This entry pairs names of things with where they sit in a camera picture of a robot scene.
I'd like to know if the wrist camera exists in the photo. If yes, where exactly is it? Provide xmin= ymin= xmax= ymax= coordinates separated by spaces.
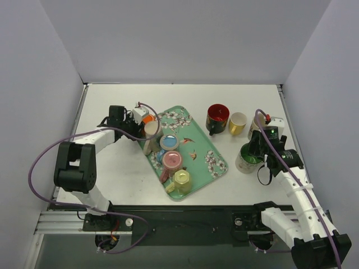
xmin=265 ymin=114 xmax=285 ymax=138
xmin=132 ymin=106 xmax=149 ymax=124

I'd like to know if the purple cable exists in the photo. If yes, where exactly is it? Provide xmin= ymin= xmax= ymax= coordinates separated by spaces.
xmin=28 ymin=101 xmax=162 ymax=254
xmin=251 ymin=108 xmax=343 ymax=269

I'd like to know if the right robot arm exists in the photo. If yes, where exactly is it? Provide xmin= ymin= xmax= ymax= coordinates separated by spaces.
xmin=248 ymin=126 xmax=352 ymax=268

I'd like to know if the cream mug umbrella design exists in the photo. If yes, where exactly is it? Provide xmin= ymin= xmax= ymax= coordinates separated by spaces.
xmin=247 ymin=114 xmax=266 ymax=140

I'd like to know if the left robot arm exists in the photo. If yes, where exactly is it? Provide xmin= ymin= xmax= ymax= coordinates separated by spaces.
xmin=54 ymin=105 xmax=149 ymax=231

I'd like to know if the orange mug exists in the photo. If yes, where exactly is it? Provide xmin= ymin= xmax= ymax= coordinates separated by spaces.
xmin=142 ymin=114 xmax=156 ymax=124

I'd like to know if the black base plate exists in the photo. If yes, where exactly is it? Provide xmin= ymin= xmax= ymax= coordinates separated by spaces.
xmin=83 ymin=206 xmax=274 ymax=249

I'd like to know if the green floral serving tray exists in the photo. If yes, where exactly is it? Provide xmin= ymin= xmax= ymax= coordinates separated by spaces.
xmin=158 ymin=105 xmax=228 ymax=201

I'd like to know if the black mug red interior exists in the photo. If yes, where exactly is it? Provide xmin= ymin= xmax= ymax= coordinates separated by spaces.
xmin=206 ymin=104 xmax=230 ymax=136

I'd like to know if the beige patterned mug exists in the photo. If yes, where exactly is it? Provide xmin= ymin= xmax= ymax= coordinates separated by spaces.
xmin=143 ymin=120 xmax=163 ymax=155

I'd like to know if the tall cream floral mug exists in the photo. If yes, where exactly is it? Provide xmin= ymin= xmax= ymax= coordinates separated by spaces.
xmin=235 ymin=143 xmax=264 ymax=174

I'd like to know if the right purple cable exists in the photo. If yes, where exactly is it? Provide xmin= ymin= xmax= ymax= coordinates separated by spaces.
xmin=251 ymin=108 xmax=343 ymax=269

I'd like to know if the blue glazed mug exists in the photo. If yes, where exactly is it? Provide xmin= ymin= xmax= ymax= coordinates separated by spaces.
xmin=157 ymin=134 xmax=180 ymax=163

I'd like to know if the aluminium rail frame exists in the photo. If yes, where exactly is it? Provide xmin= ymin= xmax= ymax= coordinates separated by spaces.
xmin=34 ymin=82 xmax=336 ymax=235

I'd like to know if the pink mug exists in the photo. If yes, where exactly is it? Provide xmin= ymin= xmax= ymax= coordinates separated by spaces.
xmin=159 ymin=150 xmax=183 ymax=183

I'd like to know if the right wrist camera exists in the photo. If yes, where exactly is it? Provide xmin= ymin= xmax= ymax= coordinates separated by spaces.
xmin=265 ymin=114 xmax=285 ymax=138

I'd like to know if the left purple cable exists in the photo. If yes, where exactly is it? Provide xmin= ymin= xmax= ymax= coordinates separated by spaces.
xmin=28 ymin=101 xmax=162 ymax=254

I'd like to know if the pale yellow faceted mug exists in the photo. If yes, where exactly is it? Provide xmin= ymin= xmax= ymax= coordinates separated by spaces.
xmin=165 ymin=169 xmax=192 ymax=194

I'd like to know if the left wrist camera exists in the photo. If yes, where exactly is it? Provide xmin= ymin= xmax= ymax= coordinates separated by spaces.
xmin=132 ymin=106 xmax=149 ymax=124

